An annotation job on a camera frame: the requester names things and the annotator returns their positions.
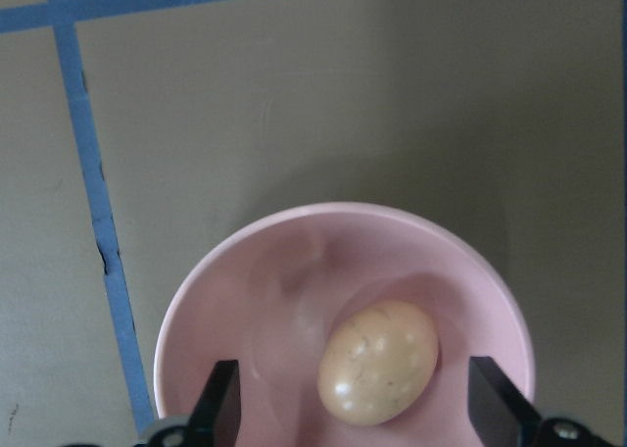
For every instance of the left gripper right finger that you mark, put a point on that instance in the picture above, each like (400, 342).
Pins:
(499, 413)

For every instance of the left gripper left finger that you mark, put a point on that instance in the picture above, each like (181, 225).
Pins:
(216, 418)

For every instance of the beige egg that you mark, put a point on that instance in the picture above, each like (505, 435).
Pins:
(377, 363)

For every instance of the pink bowl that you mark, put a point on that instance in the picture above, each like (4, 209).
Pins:
(270, 295)

